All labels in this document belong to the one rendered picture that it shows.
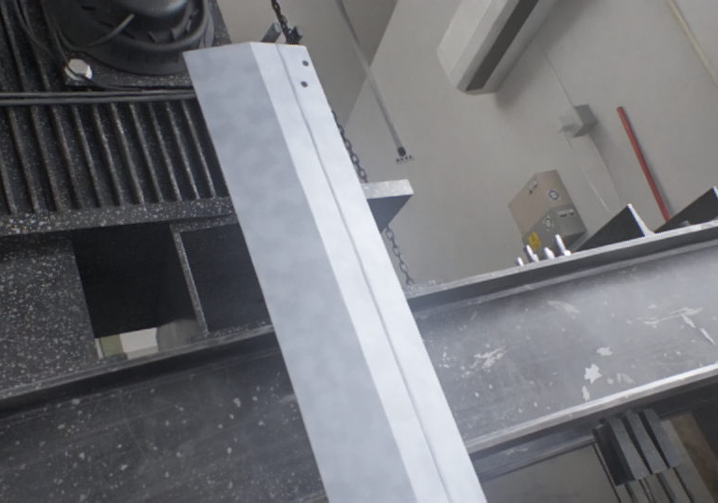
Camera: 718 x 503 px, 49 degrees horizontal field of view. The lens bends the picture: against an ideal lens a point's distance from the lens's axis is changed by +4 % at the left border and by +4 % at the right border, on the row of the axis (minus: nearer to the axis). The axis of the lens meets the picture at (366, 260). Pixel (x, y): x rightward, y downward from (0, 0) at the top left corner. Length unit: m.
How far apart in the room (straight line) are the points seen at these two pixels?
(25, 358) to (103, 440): 0.15
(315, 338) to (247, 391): 0.18
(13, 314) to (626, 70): 2.30
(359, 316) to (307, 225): 0.14
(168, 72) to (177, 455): 0.61
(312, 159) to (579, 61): 2.13
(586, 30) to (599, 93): 0.23
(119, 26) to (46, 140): 0.20
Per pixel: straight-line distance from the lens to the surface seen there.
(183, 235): 1.19
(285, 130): 1.10
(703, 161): 2.74
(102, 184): 1.21
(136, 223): 1.16
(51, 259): 1.16
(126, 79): 1.30
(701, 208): 1.62
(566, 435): 2.20
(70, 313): 1.12
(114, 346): 4.51
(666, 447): 1.78
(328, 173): 1.08
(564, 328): 1.33
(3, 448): 1.09
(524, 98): 3.39
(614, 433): 1.72
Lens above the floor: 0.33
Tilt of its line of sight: 20 degrees up
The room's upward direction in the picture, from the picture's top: 21 degrees counter-clockwise
